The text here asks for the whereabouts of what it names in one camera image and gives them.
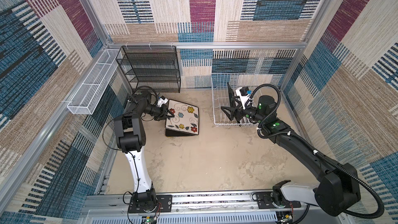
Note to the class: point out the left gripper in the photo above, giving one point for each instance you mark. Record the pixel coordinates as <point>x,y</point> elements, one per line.
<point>165,112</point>

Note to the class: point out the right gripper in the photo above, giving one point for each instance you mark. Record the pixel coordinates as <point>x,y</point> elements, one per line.
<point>236,109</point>

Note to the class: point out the black square plate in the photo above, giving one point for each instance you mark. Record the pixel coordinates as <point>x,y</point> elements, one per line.
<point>178,133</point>
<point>233,99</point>

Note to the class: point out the floral square plate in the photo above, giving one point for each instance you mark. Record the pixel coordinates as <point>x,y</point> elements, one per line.
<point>186,116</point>

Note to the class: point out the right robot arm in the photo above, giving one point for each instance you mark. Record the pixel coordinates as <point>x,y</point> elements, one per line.
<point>339,184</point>

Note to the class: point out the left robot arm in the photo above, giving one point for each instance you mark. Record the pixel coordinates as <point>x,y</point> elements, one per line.
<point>131,139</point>

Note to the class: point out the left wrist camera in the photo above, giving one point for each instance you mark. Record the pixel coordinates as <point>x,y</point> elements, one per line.
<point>162,101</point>

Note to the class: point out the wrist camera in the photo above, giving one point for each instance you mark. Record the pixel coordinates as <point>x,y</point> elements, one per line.
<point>244,95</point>
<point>162,101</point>

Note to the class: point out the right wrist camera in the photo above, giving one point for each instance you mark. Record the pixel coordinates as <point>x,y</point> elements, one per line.
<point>244,95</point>

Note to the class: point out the white wire dish rack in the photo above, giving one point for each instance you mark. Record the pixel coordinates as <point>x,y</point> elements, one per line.
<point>265,100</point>

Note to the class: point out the black wire shelf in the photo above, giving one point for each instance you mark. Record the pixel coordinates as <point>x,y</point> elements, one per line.
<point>153,66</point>

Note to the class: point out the white mesh wall basket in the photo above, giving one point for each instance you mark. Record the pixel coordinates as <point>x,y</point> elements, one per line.
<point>89,93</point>

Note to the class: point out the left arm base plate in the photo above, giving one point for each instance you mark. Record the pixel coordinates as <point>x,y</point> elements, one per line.
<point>150,204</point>

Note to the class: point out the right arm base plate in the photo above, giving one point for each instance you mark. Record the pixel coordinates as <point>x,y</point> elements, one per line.
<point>273,200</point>

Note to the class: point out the aluminium mounting rail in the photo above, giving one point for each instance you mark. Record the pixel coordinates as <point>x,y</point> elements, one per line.
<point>212,207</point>

